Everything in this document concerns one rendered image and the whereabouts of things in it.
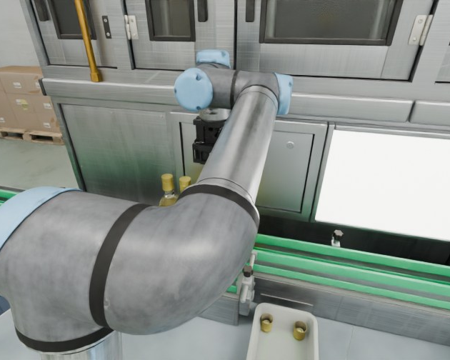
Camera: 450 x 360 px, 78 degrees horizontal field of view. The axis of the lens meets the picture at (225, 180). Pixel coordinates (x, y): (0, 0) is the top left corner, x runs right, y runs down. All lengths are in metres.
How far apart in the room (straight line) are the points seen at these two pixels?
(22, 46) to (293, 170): 5.16
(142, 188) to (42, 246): 0.88
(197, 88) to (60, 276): 0.38
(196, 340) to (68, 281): 0.72
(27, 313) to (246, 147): 0.27
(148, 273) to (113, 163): 0.94
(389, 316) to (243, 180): 0.77
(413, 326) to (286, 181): 0.54
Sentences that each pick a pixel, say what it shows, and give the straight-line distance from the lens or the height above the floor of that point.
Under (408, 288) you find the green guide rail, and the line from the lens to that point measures 0.95.
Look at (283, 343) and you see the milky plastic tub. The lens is 0.93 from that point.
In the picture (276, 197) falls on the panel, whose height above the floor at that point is 1.06.
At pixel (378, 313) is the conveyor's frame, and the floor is 0.83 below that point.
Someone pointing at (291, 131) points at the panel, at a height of 1.29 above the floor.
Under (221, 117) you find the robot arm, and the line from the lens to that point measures 0.68.
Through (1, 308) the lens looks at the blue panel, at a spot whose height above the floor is 0.41.
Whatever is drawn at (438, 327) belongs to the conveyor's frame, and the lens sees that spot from 1.06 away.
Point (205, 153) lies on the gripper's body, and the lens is 0.72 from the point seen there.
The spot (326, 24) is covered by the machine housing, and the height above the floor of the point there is 1.56.
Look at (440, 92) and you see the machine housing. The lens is 0.88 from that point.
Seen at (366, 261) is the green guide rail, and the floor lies 0.94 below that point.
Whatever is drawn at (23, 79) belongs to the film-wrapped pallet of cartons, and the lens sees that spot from 4.68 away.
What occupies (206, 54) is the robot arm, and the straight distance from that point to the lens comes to 0.65.
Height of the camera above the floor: 1.57
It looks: 31 degrees down
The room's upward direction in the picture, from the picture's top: straight up
